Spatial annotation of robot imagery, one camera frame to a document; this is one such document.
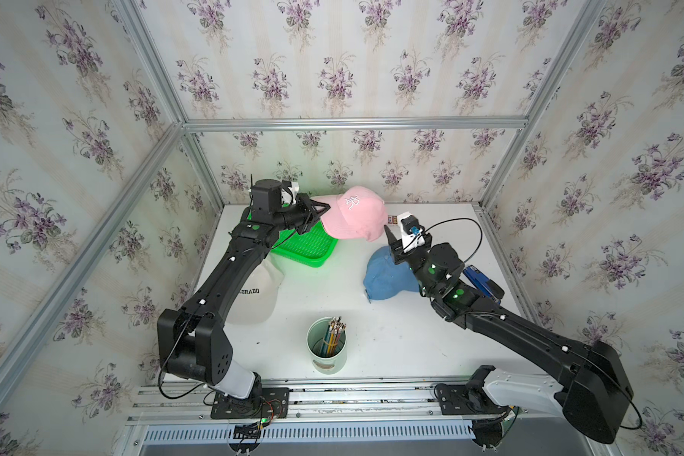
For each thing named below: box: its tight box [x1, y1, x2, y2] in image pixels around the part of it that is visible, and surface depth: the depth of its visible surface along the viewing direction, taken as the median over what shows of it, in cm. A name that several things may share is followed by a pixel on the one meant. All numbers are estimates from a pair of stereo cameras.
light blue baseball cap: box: [362, 245, 419, 301], surface depth 91 cm
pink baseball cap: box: [313, 186, 389, 243], surface depth 80 cm
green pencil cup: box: [305, 317, 348, 376], surface depth 74 cm
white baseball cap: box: [226, 258, 285, 324], surface depth 92 cm
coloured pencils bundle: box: [322, 316, 347, 358], surface depth 72 cm
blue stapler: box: [462, 264, 505, 305], surface depth 97 cm
